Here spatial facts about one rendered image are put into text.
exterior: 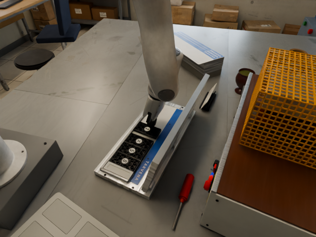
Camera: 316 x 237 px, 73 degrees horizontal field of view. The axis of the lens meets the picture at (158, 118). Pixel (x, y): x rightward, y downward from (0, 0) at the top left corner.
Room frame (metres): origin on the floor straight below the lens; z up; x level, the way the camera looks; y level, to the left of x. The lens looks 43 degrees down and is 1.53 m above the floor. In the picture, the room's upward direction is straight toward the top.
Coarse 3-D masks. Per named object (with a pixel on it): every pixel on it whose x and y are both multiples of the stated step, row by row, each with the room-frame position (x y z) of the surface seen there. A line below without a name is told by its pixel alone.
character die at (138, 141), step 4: (128, 136) 0.54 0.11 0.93; (132, 136) 0.55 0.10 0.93; (136, 136) 0.55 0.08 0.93; (140, 136) 0.54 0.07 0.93; (128, 140) 0.53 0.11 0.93; (132, 140) 0.53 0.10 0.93; (136, 140) 0.52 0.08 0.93; (140, 140) 0.52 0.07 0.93; (144, 140) 0.53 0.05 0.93; (148, 140) 0.53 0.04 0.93; (136, 144) 0.51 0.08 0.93; (140, 144) 0.51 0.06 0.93; (144, 144) 0.51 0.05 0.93; (148, 144) 0.51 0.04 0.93; (152, 144) 0.51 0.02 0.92; (144, 148) 0.49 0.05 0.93; (148, 148) 0.49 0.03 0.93
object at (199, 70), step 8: (208, 48) 1.13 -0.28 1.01; (184, 56) 1.12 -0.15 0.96; (184, 64) 1.11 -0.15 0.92; (192, 64) 1.05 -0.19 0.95; (200, 64) 1.00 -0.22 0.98; (208, 64) 0.99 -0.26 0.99; (216, 64) 1.01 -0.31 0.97; (192, 72) 1.05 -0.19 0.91; (200, 72) 0.99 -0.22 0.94; (208, 72) 0.99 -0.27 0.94; (216, 72) 1.02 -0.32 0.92
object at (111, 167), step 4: (108, 164) 0.42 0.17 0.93; (112, 164) 0.42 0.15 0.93; (104, 168) 0.40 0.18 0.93; (108, 168) 0.40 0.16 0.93; (112, 168) 0.40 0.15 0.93; (116, 168) 0.40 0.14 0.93; (120, 168) 0.40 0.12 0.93; (124, 168) 0.40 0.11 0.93; (112, 172) 0.39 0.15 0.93; (116, 172) 0.39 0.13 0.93; (120, 172) 0.39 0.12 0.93; (124, 172) 0.39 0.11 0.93; (128, 172) 0.39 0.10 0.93; (132, 172) 0.39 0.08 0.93; (124, 176) 0.37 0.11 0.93; (128, 176) 0.37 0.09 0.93; (128, 180) 0.36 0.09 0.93
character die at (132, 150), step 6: (126, 144) 0.51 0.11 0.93; (132, 144) 0.50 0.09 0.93; (120, 150) 0.48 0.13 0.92; (126, 150) 0.48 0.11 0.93; (132, 150) 0.48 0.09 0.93; (138, 150) 0.48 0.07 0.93; (144, 150) 0.48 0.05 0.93; (132, 156) 0.45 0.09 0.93; (138, 156) 0.46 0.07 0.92; (144, 156) 0.46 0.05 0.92
